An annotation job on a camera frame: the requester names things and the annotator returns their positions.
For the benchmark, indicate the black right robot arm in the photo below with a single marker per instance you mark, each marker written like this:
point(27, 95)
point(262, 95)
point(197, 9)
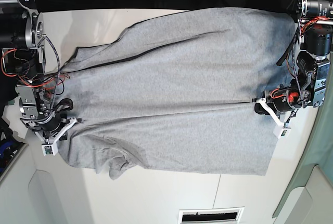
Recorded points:
point(23, 59)

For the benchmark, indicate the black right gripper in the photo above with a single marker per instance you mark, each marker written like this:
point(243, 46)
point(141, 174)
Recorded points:
point(53, 129)

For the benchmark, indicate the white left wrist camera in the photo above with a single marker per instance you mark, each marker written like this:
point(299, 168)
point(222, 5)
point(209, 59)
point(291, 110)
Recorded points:
point(280, 131)

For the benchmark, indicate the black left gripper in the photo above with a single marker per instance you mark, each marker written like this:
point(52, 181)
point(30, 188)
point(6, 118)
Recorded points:
point(281, 99)

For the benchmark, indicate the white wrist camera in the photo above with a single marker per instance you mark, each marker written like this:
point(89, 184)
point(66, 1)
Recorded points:
point(280, 131)
point(49, 149)

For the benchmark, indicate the grey t-shirt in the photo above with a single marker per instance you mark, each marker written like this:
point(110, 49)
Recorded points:
point(174, 93)

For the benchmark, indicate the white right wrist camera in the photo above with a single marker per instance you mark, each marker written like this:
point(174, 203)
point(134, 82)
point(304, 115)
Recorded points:
point(49, 149)

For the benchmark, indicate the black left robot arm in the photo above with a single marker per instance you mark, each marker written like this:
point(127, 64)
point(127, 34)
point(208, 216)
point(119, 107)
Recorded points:
point(307, 60)

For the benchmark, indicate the white vent grille slot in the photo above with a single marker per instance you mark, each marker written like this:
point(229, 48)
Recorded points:
point(222, 215)

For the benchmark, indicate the dark navy cloth pile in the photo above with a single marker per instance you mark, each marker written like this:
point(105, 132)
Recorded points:
point(7, 90)

